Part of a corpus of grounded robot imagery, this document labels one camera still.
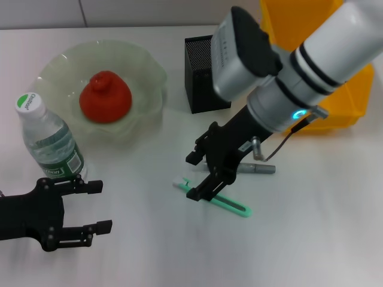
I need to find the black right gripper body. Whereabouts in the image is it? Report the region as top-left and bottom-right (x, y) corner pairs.
(205, 106), (270, 181)

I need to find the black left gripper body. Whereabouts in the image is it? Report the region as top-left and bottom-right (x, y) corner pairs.
(0, 178), (66, 252)

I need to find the green utility knife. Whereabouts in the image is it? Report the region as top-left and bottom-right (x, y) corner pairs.
(172, 176), (253, 219)

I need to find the silver glitter pen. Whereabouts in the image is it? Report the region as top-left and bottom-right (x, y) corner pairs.
(191, 161), (276, 176)

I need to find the clear green-label water bottle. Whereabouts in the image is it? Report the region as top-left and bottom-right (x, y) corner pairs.
(14, 91), (87, 180)

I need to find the black mesh pen holder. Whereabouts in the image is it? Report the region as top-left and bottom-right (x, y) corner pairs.
(184, 35), (233, 115)

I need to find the green glass fruit plate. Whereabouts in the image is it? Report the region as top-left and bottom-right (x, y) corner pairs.
(34, 40), (168, 147)

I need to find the yellow plastic bin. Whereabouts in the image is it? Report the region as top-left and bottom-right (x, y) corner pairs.
(259, 0), (375, 135)

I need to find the right gripper cable with plug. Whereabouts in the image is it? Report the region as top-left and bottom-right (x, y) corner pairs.
(252, 105), (330, 163)

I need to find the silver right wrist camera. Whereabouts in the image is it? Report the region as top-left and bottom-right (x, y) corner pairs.
(211, 5), (284, 102)

